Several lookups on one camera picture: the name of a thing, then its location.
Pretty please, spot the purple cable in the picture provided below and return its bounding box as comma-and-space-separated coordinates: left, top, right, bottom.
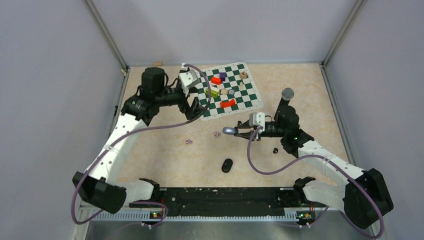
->
70, 63, 213, 229
246, 126, 386, 239

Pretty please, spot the wooden cube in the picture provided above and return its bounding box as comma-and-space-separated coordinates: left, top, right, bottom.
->
239, 71, 248, 80

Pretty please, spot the green white lego brick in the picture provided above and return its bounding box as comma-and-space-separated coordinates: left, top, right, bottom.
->
205, 86, 220, 98

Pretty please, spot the black earbud case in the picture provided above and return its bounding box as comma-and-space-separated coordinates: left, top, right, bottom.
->
221, 158, 234, 173

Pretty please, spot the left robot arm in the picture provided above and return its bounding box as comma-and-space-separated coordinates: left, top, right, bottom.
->
72, 63, 211, 214

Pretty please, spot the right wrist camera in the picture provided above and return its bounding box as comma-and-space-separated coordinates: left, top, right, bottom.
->
248, 112, 266, 128

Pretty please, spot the purple block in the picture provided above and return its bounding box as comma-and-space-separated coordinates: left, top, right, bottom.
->
219, 72, 227, 82

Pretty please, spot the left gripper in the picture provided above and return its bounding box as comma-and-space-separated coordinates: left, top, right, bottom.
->
156, 82, 208, 119

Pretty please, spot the lavender earbud charging case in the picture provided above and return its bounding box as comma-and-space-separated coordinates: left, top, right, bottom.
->
222, 127, 239, 136

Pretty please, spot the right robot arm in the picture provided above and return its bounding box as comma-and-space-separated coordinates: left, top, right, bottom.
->
222, 105, 394, 229

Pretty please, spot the red arch block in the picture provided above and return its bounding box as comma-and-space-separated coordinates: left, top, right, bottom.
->
220, 98, 236, 108

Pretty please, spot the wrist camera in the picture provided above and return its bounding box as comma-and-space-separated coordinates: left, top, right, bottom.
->
178, 65, 201, 97
248, 112, 266, 128

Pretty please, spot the green white chessboard mat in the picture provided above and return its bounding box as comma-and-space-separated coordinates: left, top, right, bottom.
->
200, 62, 264, 121

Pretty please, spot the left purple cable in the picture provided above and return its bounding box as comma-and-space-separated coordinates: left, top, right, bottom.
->
70, 63, 213, 229

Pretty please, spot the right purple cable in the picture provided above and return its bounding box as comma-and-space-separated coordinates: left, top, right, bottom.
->
246, 126, 386, 239

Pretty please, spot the black microphone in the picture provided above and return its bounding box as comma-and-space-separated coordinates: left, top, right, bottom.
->
277, 87, 295, 111

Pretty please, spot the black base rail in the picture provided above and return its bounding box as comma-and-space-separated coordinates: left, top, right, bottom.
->
129, 187, 300, 217

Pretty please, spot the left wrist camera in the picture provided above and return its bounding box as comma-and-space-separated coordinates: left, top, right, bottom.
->
178, 65, 201, 97

